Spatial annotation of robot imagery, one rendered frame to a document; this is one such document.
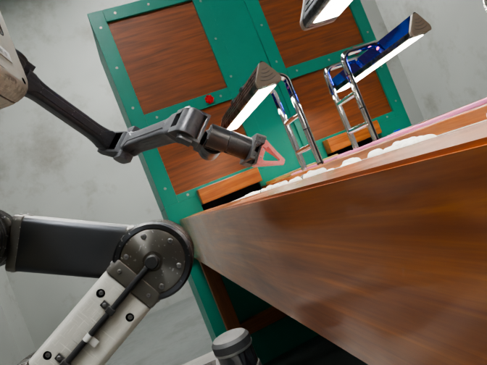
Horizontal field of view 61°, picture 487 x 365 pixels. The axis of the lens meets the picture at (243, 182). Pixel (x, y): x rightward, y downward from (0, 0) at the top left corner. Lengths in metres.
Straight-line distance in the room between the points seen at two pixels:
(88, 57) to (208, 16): 2.56
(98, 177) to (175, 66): 2.43
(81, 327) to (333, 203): 0.50
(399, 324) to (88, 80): 4.30
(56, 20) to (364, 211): 4.59
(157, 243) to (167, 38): 1.53
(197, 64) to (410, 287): 1.85
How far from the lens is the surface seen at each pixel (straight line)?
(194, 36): 2.13
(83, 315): 0.73
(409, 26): 1.54
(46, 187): 4.45
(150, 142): 1.16
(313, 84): 2.20
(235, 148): 1.00
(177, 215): 1.90
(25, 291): 4.58
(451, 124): 0.85
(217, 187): 1.87
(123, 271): 0.70
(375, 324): 0.38
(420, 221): 0.26
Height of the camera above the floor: 0.78
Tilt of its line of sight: 1 degrees up
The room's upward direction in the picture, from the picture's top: 22 degrees counter-clockwise
